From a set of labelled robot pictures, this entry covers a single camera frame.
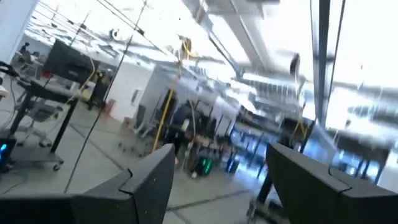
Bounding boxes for grey office chair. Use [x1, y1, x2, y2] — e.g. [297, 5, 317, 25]
[18, 102, 63, 147]
[119, 104, 150, 156]

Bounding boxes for yellow hanging cable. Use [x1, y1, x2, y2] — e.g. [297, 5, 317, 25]
[151, 39, 192, 153]

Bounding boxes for black computer green lights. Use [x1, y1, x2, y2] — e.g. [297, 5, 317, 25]
[194, 155, 215, 178]

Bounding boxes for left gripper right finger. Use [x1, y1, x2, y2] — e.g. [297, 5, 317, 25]
[266, 142, 398, 224]

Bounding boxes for long black hanging cable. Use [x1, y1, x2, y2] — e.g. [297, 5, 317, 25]
[63, 0, 147, 194]

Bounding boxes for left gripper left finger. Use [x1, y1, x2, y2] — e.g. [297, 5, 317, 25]
[0, 143, 176, 224]

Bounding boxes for person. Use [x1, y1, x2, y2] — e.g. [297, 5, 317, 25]
[167, 102, 201, 162]
[17, 42, 34, 65]

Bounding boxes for black desk monitor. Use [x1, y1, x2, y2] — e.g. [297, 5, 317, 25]
[42, 39, 101, 85]

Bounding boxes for black aluminium table frame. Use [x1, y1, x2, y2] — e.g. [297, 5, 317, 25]
[310, 0, 331, 128]

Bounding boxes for black computer blue light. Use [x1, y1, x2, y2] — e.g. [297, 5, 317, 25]
[0, 136, 17, 174]

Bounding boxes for dark background table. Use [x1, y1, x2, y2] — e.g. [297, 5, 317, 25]
[326, 129, 392, 184]

